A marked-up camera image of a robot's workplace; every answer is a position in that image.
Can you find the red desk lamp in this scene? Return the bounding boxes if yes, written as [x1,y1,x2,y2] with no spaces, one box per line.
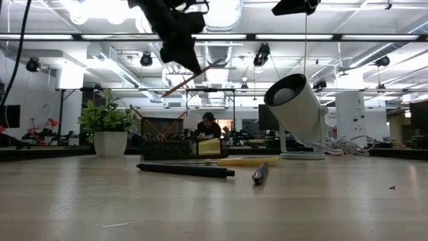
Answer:
[31,116,61,135]

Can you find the white lamp cable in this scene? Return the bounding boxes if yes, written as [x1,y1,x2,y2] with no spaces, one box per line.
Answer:
[310,135,376,157]

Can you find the black ceiling spotlight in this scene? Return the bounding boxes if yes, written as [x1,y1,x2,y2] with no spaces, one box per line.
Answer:
[139,52,154,68]
[25,57,41,73]
[374,55,391,68]
[253,42,271,68]
[312,78,328,92]

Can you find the black aluminium rig frame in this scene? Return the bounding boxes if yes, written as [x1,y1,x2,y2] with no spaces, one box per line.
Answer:
[0,32,428,161]

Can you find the black monitor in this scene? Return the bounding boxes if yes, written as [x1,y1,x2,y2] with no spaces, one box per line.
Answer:
[0,104,21,129]
[409,100,428,137]
[258,104,281,132]

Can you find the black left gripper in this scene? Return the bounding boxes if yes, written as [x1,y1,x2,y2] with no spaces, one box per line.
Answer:
[152,0,210,75]

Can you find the black mesh desk organizer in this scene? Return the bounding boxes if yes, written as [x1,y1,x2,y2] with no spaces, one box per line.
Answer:
[140,116,231,160]

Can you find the person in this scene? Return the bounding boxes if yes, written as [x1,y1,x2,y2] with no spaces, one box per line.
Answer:
[195,112,223,139]

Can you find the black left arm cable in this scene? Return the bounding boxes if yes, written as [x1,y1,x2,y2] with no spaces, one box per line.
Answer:
[0,0,33,107]

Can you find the yellow sticky notes pad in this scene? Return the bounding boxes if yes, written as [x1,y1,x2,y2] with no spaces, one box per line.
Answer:
[193,138,223,156]

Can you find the distant black rig frame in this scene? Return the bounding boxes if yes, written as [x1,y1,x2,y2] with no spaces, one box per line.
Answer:
[185,88,237,131]

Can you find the white desk lamp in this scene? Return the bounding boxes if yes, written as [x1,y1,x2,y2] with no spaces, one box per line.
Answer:
[263,73,330,161]

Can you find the yellow handled scissors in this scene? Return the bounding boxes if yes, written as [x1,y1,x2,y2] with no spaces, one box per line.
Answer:
[180,156,280,167]

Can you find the green plant white pot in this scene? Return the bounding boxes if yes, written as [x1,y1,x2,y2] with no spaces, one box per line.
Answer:
[78,88,140,158]

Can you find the black pen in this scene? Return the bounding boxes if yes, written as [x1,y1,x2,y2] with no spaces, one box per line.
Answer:
[136,163,236,179]
[252,161,271,185]

